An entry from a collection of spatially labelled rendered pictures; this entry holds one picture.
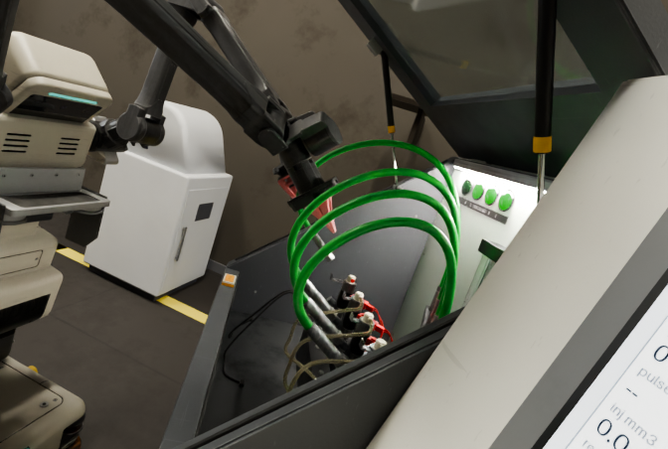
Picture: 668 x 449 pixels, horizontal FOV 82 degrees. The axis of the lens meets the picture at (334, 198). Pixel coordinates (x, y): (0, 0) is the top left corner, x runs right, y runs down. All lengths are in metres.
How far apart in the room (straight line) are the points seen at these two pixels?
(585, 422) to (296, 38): 3.04
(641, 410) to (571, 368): 0.06
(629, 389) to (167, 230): 2.48
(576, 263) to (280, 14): 3.06
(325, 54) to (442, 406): 2.82
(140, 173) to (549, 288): 2.52
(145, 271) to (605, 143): 2.61
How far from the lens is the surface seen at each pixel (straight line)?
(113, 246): 2.92
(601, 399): 0.35
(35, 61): 1.05
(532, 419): 0.38
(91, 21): 4.30
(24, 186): 1.13
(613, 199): 0.43
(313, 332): 0.57
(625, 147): 0.46
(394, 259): 1.17
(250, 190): 3.19
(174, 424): 0.65
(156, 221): 2.67
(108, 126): 1.27
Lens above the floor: 1.39
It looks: 9 degrees down
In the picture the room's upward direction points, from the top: 19 degrees clockwise
